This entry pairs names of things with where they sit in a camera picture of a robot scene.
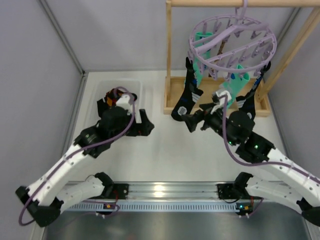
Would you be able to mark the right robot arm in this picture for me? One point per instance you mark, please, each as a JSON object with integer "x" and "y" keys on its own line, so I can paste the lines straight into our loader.
{"x": 299, "y": 189}

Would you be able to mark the aluminium frame post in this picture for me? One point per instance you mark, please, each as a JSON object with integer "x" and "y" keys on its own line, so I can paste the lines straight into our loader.
{"x": 58, "y": 29}

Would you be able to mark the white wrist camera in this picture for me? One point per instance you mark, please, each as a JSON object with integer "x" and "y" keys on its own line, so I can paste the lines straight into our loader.
{"x": 127, "y": 102}
{"x": 221, "y": 98}

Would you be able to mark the red yellow black argyle sock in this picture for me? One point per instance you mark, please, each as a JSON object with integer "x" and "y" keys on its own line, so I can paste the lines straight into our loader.
{"x": 111, "y": 97}

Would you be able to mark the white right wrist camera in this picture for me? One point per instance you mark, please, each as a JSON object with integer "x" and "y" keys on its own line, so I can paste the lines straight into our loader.
{"x": 221, "y": 98}

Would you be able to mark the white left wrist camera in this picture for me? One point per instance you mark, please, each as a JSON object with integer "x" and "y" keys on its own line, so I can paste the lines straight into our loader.
{"x": 127, "y": 102}

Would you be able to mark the purple round clip hanger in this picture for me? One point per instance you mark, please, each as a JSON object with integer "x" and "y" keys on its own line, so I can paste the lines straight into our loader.
{"x": 251, "y": 45}

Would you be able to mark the black blue sport sock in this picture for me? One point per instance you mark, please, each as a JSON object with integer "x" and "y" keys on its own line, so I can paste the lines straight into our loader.
{"x": 190, "y": 95}

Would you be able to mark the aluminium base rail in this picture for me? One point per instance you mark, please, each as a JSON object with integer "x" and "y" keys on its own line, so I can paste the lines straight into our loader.
{"x": 172, "y": 190}

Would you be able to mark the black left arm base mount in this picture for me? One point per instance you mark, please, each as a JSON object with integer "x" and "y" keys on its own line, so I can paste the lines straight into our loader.
{"x": 116, "y": 191}

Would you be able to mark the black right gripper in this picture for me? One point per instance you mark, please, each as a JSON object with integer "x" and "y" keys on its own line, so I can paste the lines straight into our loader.
{"x": 203, "y": 119}

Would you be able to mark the brown striped sock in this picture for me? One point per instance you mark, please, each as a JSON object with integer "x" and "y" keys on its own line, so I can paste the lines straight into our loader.
{"x": 221, "y": 48}

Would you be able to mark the grey slotted cable duct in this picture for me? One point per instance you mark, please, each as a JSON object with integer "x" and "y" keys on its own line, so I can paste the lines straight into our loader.
{"x": 161, "y": 206}

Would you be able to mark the black blue sock right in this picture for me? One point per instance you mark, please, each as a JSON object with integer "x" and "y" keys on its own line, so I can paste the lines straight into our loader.
{"x": 246, "y": 103}

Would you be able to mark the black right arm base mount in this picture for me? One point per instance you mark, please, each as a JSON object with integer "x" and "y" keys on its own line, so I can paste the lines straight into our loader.
{"x": 229, "y": 193}

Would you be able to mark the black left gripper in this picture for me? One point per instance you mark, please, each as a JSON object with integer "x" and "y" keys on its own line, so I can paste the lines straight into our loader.
{"x": 137, "y": 127}

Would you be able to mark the white plastic laundry basket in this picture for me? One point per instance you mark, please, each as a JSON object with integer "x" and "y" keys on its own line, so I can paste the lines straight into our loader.
{"x": 96, "y": 108}

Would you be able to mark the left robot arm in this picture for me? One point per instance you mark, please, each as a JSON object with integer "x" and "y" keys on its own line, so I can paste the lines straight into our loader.
{"x": 46, "y": 199}

